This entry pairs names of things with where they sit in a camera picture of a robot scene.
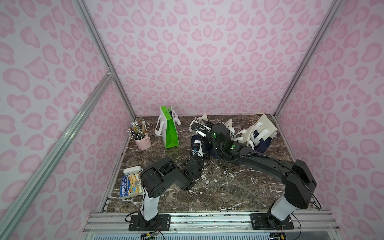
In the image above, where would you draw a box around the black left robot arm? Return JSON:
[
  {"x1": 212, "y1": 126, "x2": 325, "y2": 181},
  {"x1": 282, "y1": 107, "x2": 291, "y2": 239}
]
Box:
[{"x1": 140, "y1": 152, "x2": 204, "y2": 222}]

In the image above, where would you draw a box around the green white takeout bag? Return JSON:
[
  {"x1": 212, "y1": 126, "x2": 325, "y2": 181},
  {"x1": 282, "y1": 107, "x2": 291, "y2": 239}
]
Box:
[{"x1": 155, "y1": 106, "x2": 181, "y2": 149}]

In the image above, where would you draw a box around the pink pencil cup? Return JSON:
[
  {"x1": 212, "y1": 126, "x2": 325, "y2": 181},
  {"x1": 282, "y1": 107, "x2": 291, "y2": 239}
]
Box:
[{"x1": 129, "y1": 121, "x2": 152, "y2": 150}]

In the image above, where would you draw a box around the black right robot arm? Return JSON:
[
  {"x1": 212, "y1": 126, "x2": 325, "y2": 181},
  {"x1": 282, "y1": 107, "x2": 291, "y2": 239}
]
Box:
[{"x1": 190, "y1": 121, "x2": 317, "y2": 225}]

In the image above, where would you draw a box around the aluminium frame rail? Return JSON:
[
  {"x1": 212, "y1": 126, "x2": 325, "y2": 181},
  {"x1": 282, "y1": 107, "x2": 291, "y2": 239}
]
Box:
[{"x1": 1, "y1": 73, "x2": 114, "y2": 240}]

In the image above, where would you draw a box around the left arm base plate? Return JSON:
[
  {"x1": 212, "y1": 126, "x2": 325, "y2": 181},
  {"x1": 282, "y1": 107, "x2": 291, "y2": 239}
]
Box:
[{"x1": 125, "y1": 215, "x2": 171, "y2": 232}]

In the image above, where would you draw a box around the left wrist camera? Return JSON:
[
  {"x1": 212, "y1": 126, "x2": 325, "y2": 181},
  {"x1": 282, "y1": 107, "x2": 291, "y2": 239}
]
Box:
[{"x1": 192, "y1": 142, "x2": 204, "y2": 158}]

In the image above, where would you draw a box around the illustrated paperback book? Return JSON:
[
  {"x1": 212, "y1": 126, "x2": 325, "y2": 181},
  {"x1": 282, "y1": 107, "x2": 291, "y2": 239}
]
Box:
[{"x1": 119, "y1": 173, "x2": 144, "y2": 199}]

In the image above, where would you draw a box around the beige navy bag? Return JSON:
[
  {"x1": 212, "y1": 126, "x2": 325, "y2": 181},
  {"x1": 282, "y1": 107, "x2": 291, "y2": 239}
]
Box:
[
  {"x1": 189, "y1": 113, "x2": 212, "y2": 158},
  {"x1": 211, "y1": 120, "x2": 235, "y2": 162},
  {"x1": 232, "y1": 125, "x2": 255, "y2": 150},
  {"x1": 248, "y1": 115, "x2": 278, "y2": 154}
]

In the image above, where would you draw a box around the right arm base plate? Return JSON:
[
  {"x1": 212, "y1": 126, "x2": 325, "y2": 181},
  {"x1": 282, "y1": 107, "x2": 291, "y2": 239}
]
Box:
[{"x1": 250, "y1": 213, "x2": 294, "y2": 231}]

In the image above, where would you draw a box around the white small box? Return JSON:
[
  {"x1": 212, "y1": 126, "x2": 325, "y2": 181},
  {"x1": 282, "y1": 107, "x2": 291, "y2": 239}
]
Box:
[{"x1": 123, "y1": 166, "x2": 143, "y2": 176}]

